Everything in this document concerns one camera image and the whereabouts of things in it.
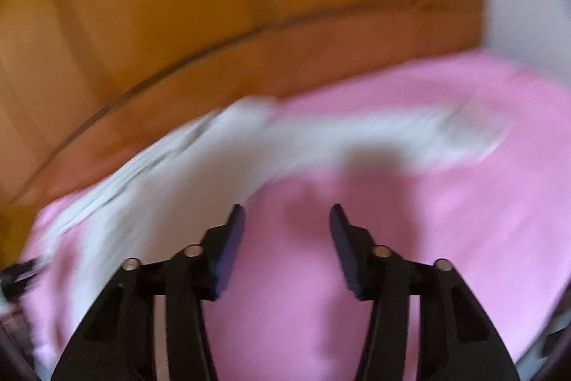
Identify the white knitted garment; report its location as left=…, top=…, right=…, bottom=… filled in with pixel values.
left=42, top=99, right=510, bottom=321

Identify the pink bed cover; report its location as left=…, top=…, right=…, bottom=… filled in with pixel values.
left=23, top=51, right=570, bottom=380

